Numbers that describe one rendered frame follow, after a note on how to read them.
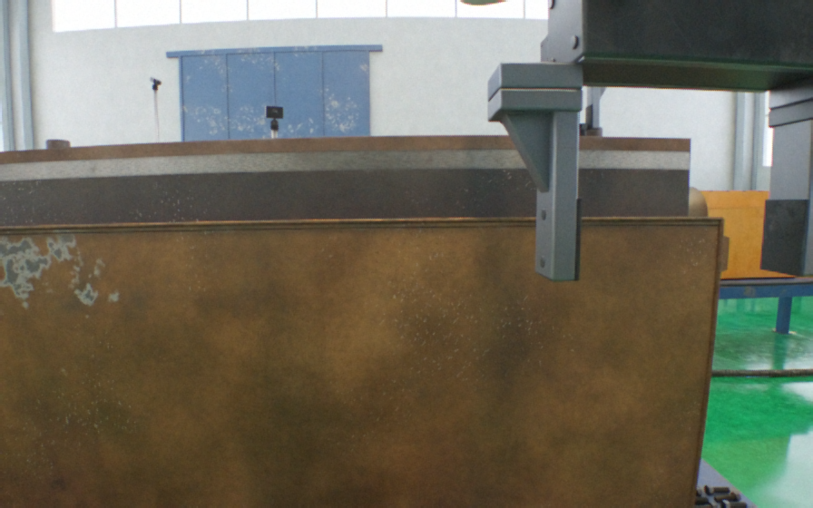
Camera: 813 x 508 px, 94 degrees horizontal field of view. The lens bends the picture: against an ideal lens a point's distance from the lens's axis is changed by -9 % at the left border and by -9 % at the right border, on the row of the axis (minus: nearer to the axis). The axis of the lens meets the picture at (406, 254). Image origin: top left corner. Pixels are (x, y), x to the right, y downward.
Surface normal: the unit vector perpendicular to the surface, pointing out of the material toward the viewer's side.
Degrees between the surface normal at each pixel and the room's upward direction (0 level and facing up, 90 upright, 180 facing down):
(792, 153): 90
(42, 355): 90
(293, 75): 90
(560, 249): 90
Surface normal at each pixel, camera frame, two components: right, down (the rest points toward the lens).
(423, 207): 0.00, 0.11
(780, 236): -1.00, 0.01
